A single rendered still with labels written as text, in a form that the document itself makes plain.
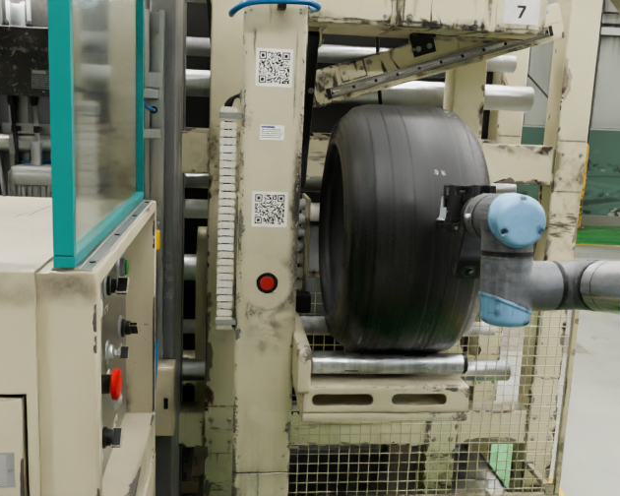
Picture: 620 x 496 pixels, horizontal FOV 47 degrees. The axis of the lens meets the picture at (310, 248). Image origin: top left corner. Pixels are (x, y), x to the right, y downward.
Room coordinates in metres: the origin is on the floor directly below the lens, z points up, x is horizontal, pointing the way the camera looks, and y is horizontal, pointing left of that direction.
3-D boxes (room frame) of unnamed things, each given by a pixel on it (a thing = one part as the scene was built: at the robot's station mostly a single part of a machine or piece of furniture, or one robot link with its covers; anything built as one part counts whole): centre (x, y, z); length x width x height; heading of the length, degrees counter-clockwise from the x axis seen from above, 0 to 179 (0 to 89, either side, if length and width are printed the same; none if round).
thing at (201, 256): (2.38, 0.35, 0.61); 0.33 x 0.06 x 0.86; 7
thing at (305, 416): (1.61, -0.15, 0.80); 0.37 x 0.36 x 0.02; 7
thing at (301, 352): (1.59, 0.02, 0.90); 0.40 x 0.03 x 0.10; 7
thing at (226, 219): (1.52, 0.18, 1.19); 0.05 x 0.04 x 0.48; 7
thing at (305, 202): (1.96, 0.11, 1.05); 0.20 x 0.15 x 0.30; 97
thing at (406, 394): (1.47, -0.17, 0.83); 0.36 x 0.09 x 0.06; 97
